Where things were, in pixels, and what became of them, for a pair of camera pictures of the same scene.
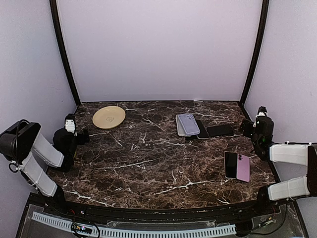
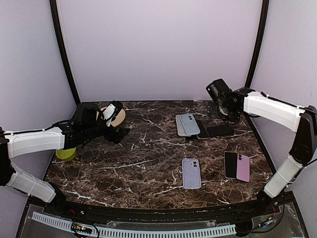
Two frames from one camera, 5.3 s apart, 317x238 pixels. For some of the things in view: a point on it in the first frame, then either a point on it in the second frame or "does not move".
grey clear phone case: [181, 130] does not move
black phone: [220, 130] does not move
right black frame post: [265, 8] does not move
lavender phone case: [189, 124] -> [191, 172]
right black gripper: [247, 132] -> [212, 112]
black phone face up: [230, 165] does not move
